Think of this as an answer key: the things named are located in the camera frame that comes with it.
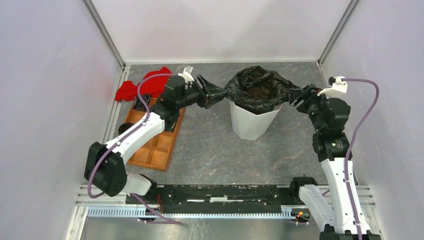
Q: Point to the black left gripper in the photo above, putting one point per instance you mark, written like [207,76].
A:
[210,93]

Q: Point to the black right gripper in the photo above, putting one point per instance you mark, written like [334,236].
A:
[308,94]

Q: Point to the black plastic trash bag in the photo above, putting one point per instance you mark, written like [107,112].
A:
[258,90]

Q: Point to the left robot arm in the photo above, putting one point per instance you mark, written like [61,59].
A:
[105,165]

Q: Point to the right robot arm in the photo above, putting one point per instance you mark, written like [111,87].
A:
[343,219]

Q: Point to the white plastic trash bin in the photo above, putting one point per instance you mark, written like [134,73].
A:
[250,126]

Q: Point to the red cloth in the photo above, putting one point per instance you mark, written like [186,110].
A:
[153,86]

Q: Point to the small black bag in tray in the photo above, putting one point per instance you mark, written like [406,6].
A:
[138,104]

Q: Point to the wooden compartment tray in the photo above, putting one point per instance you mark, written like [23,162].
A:
[157,152]

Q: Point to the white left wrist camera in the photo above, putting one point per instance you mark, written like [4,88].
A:
[187,74]

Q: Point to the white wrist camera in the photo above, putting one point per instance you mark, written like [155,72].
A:
[337,87]
[187,74]

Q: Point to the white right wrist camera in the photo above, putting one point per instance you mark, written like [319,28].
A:
[337,87]

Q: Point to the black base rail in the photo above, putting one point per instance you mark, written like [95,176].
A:
[221,199]

